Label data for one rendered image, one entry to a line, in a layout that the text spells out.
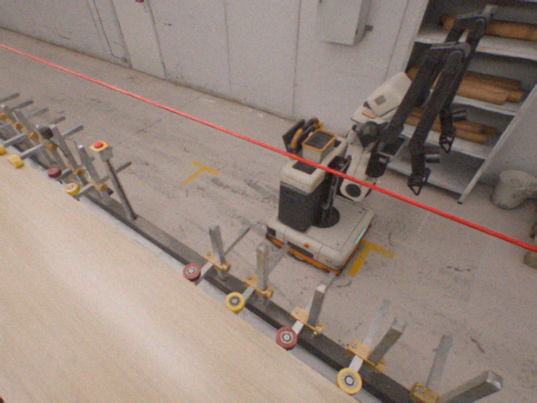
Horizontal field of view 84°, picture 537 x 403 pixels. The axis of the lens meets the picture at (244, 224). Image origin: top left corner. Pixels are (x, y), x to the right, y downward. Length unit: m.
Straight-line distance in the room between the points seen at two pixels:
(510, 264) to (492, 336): 0.70
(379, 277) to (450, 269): 0.57
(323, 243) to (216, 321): 1.25
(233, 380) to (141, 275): 0.61
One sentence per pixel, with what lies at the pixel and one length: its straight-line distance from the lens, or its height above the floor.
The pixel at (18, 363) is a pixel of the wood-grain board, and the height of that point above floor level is 0.90.
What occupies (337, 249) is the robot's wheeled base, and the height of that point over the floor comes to 0.28.
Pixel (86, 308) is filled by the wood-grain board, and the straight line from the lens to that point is 1.45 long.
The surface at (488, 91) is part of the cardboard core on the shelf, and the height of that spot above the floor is 0.97.
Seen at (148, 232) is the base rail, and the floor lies 0.70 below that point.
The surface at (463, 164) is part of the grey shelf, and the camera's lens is 3.69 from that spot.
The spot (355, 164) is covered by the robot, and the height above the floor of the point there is 0.90.
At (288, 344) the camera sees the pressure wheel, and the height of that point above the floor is 0.91.
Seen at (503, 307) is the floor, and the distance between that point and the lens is 2.84.
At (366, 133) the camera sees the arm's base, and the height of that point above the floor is 1.21.
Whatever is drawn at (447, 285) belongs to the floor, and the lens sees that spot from 2.74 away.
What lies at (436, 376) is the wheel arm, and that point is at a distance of 1.41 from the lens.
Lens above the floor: 2.03
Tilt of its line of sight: 48 degrees down
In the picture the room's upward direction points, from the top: 4 degrees counter-clockwise
